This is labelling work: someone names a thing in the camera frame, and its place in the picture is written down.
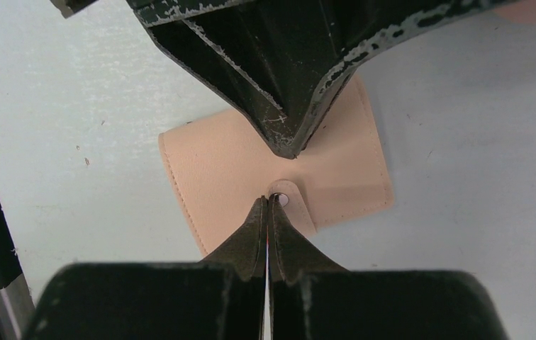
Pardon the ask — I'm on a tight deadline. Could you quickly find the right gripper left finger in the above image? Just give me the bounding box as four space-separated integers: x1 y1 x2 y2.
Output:
23 198 268 339

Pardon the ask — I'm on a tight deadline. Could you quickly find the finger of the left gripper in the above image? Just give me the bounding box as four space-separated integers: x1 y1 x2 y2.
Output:
129 0 501 159

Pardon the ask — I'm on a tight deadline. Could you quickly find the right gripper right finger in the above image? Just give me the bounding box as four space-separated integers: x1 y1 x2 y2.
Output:
267 196 508 339

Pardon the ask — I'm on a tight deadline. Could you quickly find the pink plastic tray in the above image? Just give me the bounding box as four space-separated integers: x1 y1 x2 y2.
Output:
493 0 536 24

